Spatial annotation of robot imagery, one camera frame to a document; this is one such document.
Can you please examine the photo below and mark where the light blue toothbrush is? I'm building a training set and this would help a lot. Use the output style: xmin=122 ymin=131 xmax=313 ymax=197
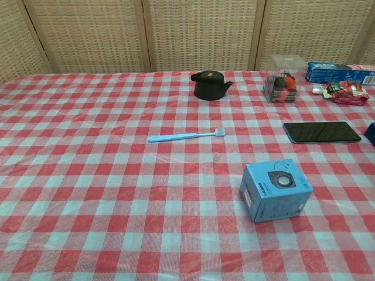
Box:
xmin=146 ymin=127 xmax=226 ymax=143

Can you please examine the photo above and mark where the woven rattan screen panel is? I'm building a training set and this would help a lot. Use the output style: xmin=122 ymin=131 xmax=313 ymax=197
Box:
xmin=0 ymin=0 xmax=51 ymax=85
xmin=349 ymin=11 xmax=375 ymax=67
xmin=257 ymin=0 xmax=375 ymax=71
xmin=142 ymin=0 xmax=267 ymax=73
xmin=22 ymin=0 xmax=151 ymax=74

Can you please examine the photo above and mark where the blue cookie box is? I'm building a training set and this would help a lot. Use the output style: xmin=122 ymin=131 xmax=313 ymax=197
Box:
xmin=304 ymin=61 xmax=375 ymax=85

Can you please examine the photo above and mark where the red drink pouch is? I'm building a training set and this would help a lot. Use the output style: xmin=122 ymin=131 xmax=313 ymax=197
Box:
xmin=311 ymin=81 xmax=371 ymax=107

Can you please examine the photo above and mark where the dark blue long box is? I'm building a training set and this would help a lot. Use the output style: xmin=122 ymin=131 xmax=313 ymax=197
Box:
xmin=364 ymin=122 xmax=375 ymax=145

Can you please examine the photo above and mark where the black smartphone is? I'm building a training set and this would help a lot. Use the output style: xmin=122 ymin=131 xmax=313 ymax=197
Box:
xmin=282 ymin=121 xmax=362 ymax=144

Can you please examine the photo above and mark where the black teapot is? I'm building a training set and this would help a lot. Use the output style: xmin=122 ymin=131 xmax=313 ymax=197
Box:
xmin=190 ymin=70 xmax=234 ymax=101

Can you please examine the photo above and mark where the clear plastic snack package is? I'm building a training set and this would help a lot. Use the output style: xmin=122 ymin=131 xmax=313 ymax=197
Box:
xmin=262 ymin=54 xmax=305 ymax=104

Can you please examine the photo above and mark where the small blue speaker box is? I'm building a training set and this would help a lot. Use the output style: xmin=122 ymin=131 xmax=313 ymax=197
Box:
xmin=239 ymin=159 xmax=313 ymax=224

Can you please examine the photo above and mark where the red white checkered tablecloth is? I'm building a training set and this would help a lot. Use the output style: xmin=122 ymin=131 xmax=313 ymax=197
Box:
xmin=0 ymin=69 xmax=375 ymax=281

